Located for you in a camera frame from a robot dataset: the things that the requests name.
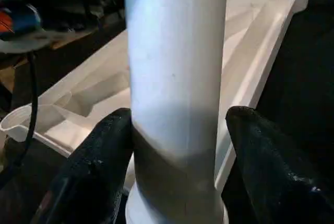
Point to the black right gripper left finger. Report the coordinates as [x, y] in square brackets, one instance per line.
[91, 177]

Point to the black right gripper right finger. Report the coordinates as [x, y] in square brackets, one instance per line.
[274, 182]

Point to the white plastic table top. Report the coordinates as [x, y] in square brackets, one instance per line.
[99, 77]

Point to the white plastic table leg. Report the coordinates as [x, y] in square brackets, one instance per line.
[177, 64]

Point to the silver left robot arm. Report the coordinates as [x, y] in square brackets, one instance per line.
[21, 30]

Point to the black plastic mat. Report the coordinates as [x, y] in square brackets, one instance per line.
[300, 91]

